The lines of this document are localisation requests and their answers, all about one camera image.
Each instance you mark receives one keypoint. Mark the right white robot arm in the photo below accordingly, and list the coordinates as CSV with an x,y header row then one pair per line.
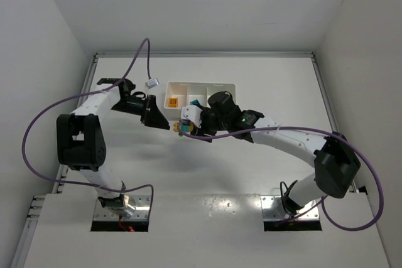
x,y
335,164

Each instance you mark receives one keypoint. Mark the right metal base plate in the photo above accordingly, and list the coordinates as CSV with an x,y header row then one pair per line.
x,y
275,209

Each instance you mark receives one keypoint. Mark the white three-compartment tray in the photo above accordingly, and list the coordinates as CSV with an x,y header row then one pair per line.
x,y
186,92

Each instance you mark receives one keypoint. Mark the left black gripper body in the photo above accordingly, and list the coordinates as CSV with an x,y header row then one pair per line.
x,y
148,110

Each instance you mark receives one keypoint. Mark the yellow curved lego brick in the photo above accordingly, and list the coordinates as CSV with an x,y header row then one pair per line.
x,y
172,102

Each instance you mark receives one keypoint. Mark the metal base plate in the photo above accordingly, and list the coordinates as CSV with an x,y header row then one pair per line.
x,y
275,209
131,208

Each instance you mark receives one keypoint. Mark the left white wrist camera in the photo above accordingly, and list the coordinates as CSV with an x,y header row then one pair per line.
x,y
152,83

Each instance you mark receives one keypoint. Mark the yellow face lego piece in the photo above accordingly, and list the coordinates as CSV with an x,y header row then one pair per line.
x,y
176,127

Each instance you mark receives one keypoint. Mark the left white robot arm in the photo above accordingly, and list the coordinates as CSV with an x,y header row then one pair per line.
x,y
81,145

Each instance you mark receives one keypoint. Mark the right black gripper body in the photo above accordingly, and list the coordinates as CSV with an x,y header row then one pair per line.
x,y
198,128

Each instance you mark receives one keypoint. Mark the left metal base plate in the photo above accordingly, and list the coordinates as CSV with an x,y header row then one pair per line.
x,y
131,208

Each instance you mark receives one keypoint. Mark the blue curved lego brick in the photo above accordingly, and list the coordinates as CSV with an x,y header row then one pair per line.
x,y
195,102

